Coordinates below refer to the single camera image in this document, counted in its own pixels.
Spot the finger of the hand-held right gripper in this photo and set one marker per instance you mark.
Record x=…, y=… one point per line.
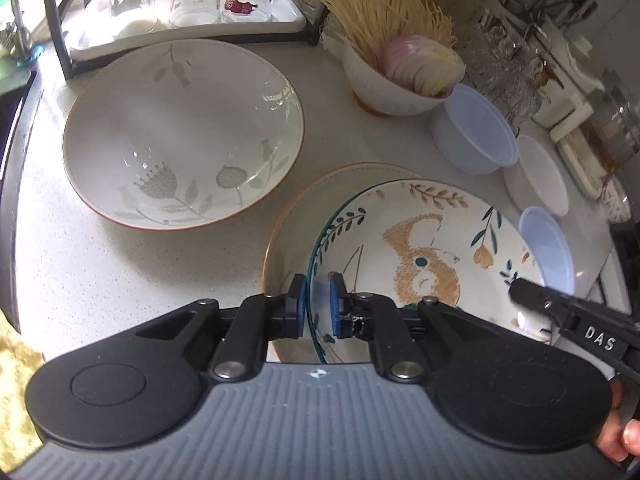
x=532, y=296

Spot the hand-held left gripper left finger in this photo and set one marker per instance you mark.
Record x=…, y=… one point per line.
x=299, y=306

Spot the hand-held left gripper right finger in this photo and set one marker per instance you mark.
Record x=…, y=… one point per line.
x=336, y=310

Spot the squirrel print plate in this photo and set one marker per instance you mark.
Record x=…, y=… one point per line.
x=450, y=220

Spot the small white bowl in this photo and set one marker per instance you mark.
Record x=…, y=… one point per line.
x=542, y=175

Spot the person's right hand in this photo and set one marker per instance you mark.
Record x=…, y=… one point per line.
x=622, y=435

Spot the pale blue plastic bowl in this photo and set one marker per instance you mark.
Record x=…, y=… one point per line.
x=547, y=250

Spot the orange rimmed plate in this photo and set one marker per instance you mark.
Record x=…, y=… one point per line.
x=295, y=230

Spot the black stove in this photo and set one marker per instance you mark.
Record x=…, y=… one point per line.
x=627, y=250

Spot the small cup of tea leaves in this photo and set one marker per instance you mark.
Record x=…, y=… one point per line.
x=616, y=200

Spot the glass kettle on white base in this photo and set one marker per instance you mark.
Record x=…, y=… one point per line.
x=595, y=145

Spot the translucent plastic bowl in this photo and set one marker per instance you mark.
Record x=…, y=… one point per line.
x=475, y=127

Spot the white electric kettle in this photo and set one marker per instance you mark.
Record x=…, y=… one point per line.
x=570, y=85

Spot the large floral bowl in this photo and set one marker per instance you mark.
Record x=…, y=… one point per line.
x=175, y=125

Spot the white bowl with brown rim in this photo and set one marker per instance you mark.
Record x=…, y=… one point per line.
x=375, y=92

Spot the crackled glass teapot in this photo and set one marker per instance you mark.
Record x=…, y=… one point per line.
x=500, y=70

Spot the sliced purple onion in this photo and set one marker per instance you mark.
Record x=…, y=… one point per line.
x=425, y=65

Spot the white drain tray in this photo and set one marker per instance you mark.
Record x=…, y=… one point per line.
x=210, y=35

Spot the yellow cloth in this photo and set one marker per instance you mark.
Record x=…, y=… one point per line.
x=15, y=385

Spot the bundle of dry noodles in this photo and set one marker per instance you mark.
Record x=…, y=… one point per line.
x=380, y=5

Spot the black sink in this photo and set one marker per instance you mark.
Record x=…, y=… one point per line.
x=12, y=160

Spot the metal faucet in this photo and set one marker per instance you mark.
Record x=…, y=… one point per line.
x=21, y=30

